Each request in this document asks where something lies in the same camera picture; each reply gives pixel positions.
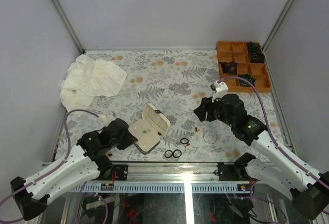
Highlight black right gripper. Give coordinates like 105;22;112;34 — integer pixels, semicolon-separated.
193;93;235;127

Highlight cream and navy jewelry box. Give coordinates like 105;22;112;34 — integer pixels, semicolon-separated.
129;103;171;154

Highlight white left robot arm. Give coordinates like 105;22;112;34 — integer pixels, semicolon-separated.
10;103;171;221

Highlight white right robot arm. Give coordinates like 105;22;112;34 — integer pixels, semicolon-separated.
194;94;328;220

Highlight floral table mat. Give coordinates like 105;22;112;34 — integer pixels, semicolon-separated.
56;49;290;163

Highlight dark fabric flower orange dots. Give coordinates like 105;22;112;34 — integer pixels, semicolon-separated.
220;61;237;75

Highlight dark green fabric flower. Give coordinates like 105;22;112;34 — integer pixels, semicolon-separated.
238;73;257;87

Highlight white crumpled cloth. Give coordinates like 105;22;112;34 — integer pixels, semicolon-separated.
60;54;127;111

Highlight orange divided tray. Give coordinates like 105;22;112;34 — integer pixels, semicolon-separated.
216;41;271;93

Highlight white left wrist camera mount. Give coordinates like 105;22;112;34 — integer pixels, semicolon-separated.
98;113;116;123

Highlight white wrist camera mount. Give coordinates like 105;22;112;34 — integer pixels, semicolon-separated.
210;80;228;103
98;113;116;123

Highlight silver wire bangle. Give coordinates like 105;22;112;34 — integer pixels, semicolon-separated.
203;131;218;144

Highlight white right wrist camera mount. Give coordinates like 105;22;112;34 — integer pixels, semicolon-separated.
210;80;228;103

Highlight aluminium rail frame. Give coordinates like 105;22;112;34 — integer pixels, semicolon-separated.
68;163;251;194

